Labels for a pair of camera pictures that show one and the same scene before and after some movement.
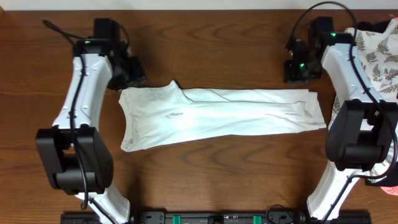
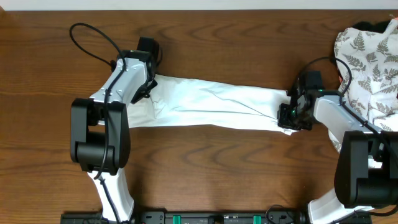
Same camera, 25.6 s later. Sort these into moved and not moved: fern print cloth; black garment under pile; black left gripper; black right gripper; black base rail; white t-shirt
Moved: black left gripper; black right gripper; white t-shirt
Not moved: black garment under pile; fern print cloth; black base rail
